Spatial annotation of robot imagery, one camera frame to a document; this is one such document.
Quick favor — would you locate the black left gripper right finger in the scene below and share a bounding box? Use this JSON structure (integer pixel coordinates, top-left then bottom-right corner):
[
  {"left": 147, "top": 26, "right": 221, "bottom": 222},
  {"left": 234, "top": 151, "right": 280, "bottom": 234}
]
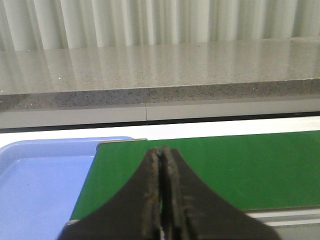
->
[{"left": 160, "top": 145, "right": 280, "bottom": 240}]

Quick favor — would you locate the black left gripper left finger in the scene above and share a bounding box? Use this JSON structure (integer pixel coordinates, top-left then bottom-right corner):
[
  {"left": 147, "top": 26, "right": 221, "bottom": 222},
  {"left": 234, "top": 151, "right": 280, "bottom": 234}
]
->
[{"left": 58, "top": 148, "right": 160, "bottom": 240}]

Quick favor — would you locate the green conveyor belt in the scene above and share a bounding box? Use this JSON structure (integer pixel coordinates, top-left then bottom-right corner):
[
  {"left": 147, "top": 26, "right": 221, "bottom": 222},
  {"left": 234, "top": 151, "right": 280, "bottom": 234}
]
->
[{"left": 71, "top": 130, "right": 320, "bottom": 220}]

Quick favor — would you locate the blue plastic tray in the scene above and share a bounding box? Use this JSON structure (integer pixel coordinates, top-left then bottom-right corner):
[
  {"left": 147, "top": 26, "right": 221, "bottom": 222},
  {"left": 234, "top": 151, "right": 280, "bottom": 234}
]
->
[{"left": 0, "top": 136, "right": 134, "bottom": 240}]

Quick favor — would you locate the grey stone counter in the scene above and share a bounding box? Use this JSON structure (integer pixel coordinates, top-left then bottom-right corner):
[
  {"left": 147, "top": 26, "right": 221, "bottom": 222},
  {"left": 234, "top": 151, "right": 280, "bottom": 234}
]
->
[{"left": 0, "top": 37, "right": 320, "bottom": 129}]

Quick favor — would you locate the white pleated curtain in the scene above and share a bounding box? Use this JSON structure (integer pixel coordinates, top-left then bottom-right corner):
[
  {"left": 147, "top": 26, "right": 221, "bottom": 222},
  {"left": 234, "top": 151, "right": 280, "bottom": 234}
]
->
[{"left": 0, "top": 0, "right": 320, "bottom": 51}]

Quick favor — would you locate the aluminium conveyor frame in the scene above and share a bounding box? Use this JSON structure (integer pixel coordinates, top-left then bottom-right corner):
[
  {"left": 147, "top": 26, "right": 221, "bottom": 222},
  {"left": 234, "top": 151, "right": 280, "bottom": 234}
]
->
[{"left": 66, "top": 137, "right": 320, "bottom": 240}]

